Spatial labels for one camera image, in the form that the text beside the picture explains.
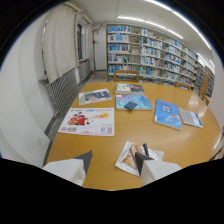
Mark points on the large bookshelf with books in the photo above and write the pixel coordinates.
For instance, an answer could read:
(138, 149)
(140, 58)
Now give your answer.
(156, 56)

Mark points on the grey radiator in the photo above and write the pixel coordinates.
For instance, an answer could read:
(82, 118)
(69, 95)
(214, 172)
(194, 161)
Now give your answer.
(63, 90)

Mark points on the white curtain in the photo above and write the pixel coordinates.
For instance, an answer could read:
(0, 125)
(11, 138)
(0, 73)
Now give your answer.
(60, 41)

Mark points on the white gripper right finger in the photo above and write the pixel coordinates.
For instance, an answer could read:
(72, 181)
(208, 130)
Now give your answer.
(156, 170)

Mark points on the wooden chair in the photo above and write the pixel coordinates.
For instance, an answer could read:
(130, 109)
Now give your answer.
(183, 85)
(204, 96)
(126, 75)

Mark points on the white poster with red figures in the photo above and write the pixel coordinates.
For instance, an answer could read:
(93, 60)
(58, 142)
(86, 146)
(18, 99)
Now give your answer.
(88, 121)

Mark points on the dark blue card holder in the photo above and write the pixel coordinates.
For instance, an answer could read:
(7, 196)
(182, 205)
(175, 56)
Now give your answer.
(130, 105)

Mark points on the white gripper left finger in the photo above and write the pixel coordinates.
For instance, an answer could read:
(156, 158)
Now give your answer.
(68, 168)

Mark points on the green bordered magazine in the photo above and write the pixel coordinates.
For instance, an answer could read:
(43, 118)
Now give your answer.
(94, 96)

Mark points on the grey blue booklet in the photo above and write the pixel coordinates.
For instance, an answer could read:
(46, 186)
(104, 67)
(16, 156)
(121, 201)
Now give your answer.
(190, 117)

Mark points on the light blue illustrated book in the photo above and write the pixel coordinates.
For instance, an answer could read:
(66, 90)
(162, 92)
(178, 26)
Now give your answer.
(134, 102)

